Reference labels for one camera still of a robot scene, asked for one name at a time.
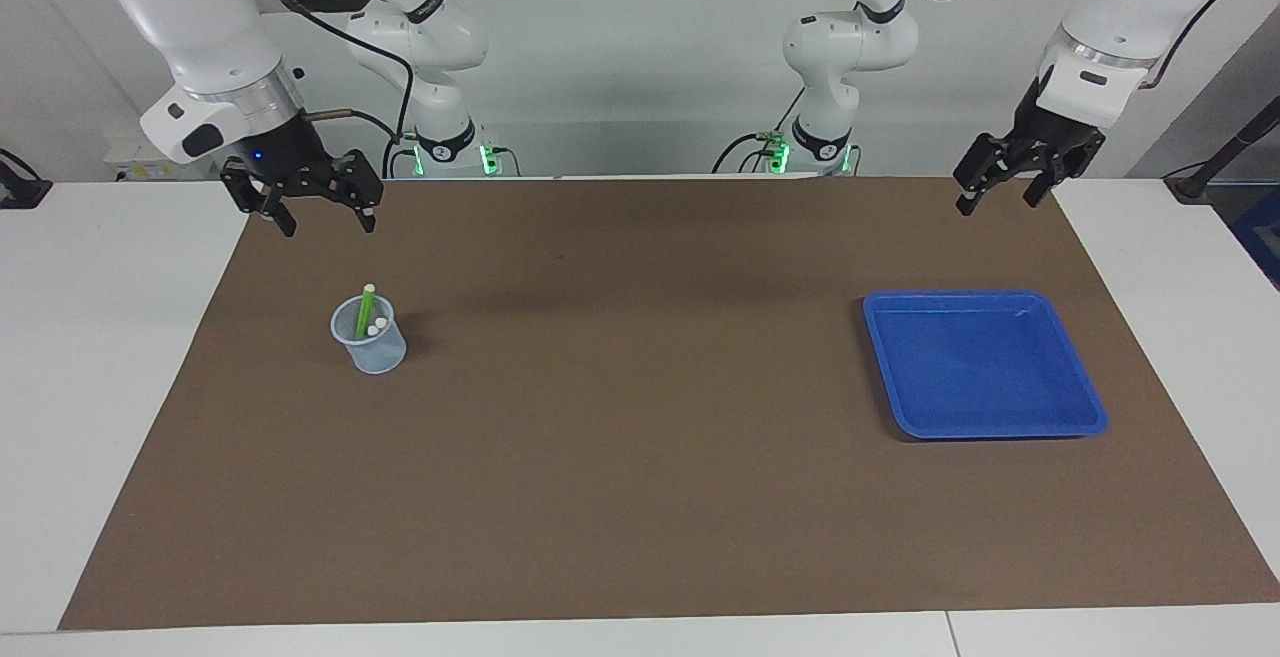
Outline black left arm base cables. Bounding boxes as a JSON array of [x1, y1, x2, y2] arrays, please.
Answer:
[[712, 87, 806, 175]]

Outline blue plastic tray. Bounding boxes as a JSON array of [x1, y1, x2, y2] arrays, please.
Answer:
[[862, 289, 1109, 440]]

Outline white wall power box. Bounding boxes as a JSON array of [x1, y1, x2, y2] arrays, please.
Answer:
[[103, 135, 226, 183]]

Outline black table clamp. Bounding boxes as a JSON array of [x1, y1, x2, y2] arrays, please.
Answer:
[[0, 149, 53, 210]]

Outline blue crate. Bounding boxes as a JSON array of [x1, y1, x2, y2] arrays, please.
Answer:
[[1232, 187, 1280, 290]]

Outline translucent plastic cup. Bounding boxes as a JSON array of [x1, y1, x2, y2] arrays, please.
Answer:
[[330, 294, 408, 375]]

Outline black right arm base cables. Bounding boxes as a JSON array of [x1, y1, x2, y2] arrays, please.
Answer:
[[383, 132, 423, 178]]

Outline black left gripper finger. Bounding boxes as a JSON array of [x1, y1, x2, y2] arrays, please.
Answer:
[[953, 134, 1021, 216], [1022, 159, 1086, 208]]

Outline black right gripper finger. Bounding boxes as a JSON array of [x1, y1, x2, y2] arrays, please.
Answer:
[[222, 165, 298, 238], [335, 149, 384, 234]]

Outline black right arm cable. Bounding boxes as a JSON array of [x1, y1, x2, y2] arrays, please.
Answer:
[[235, 0, 416, 178]]

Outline black stand pole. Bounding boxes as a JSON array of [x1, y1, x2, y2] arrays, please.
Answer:
[[1163, 97, 1280, 204]]

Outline brown table mat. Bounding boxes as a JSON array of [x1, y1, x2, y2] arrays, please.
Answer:
[[58, 177, 1280, 630]]

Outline black arm base cables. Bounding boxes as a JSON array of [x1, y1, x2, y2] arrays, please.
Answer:
[[383, 132, 423, 178], [712, 87, 806, 175]]

